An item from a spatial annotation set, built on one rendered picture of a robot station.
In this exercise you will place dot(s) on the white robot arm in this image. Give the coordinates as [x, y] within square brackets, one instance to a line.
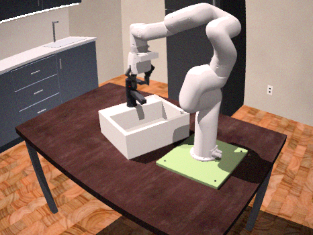
[201, 91]

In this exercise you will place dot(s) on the white rectangular sink basin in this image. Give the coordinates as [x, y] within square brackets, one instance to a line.
[137, 130]

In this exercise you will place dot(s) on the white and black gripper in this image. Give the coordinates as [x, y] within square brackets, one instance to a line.
[135, 67]

